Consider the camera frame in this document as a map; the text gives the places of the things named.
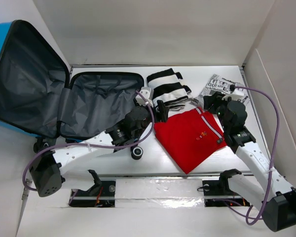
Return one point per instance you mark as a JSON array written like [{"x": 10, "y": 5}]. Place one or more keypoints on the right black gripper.
[{"x": 211, "y": 101}]

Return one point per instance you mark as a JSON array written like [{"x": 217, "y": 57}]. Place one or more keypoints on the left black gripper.
[{"x": 160, "y": 115}]

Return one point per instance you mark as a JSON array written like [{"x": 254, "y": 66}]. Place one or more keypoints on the newspaper print garment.
[{"x": 215, "y": 84}]

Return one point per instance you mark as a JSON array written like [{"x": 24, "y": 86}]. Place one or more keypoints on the black white striped garment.
[{"x": 170, "y": 88}]

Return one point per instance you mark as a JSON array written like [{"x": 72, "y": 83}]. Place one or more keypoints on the red polo shirt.
[{"x": 190, "y": 137}]

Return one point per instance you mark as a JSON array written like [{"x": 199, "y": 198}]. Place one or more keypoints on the blue kids suitcase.
[{"x": 39, "y": 97}]

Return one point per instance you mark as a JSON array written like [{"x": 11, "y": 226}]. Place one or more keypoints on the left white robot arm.
[{"x": 49, "y": 168}]

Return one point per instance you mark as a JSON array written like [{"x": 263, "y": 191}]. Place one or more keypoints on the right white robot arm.
[{"x": 274, "y": 197}]

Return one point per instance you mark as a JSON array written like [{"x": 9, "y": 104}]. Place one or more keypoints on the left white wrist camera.
[{"x": 145, "y": 96}]

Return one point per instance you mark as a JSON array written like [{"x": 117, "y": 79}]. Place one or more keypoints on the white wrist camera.
[
  {"x": 238, "y": 90},
  {"x": 145, "y": 96}
]

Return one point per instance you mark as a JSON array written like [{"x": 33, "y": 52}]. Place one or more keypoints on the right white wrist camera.
[{"x": 238, "y": 90}]

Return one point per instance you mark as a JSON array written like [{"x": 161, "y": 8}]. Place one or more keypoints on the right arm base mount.
[{"x": 215, "y": 196}]

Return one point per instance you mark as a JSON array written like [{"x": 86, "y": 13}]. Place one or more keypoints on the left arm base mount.
[{"x": 104, "y": 197}]

